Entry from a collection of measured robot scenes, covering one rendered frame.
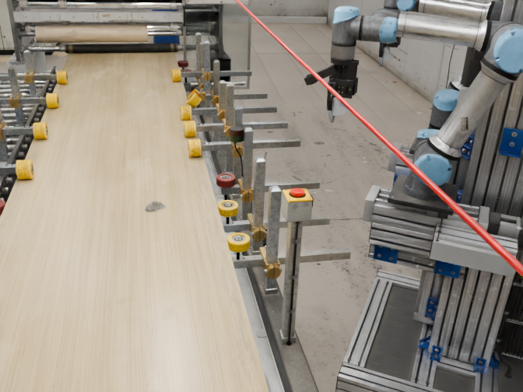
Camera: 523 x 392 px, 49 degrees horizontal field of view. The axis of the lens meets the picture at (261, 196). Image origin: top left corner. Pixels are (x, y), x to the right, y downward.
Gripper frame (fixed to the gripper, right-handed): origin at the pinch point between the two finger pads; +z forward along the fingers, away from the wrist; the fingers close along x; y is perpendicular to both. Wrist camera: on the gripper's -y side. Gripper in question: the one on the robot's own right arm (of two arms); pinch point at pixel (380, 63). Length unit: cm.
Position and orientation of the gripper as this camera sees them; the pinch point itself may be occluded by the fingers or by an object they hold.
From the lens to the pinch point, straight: 270.0
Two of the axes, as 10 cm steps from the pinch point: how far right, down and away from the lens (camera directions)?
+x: 3.7, -4.1, 8.3
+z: -0.3, 8.9, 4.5
